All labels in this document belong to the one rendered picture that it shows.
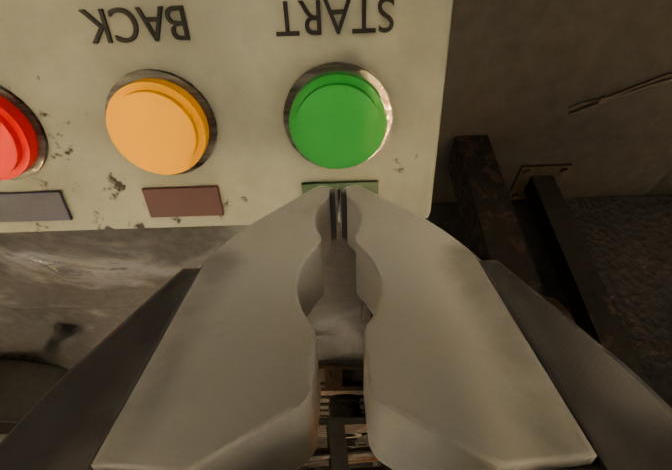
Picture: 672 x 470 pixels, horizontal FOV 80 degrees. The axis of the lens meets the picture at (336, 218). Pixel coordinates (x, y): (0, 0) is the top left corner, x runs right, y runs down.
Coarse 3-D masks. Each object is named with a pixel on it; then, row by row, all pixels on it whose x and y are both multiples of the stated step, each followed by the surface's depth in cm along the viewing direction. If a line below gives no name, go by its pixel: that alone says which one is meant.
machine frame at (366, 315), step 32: (448, 224) 112; (576, 224) 110; (608, 224) 110; (640, 224) 110; (544, 256) 105; (608, 256) 104; (640, 256) 104; (544, 288) 99; (608, 288) 99; (640, 288) 98; (640, 320) 94; (640, 352) 89
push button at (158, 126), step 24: (120, 96) 16; (144, 96) 16; (168, 96) 16; (120, 120) 16; (144, 120) 16; (168, 120) 16; (192, 120) 16; (120, 144) 17; (144, 144) 17; (168, 144) 17; (192, 144) 17; (144, 168) 18; (168, 168) 17
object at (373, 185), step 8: (304, 184) 19; (312, 184) 19; (320, 184) 19; (328, 184) 19; (336, 184) 19; (344, 184) 19; (352, 184) 19; (360, 184) 19; (368, 184) 19; (376, 184) 19; (304, 192) 19; (376, 192) 19
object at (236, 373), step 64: (320, 192) 11; (256, 256) 8; (320, 256) 9; (192, 320) 7; (256, 320) 7; (192, 384) 6; (256, 384) 6; (128, 448) 5; (192, 448) 5; (256, 448) 5
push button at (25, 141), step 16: (0, 96) 16; (0, 112) 16; (16, 112) 17; (0, 128) 16; (16, 128) 17; (32, 128) 17; (0, 144) 17; (16, 144) 17; (32, 144) 17; (0, 160) 17; (16, 160) 17; (32, 160) 18; (0, 176) 18; (16, 176) 18
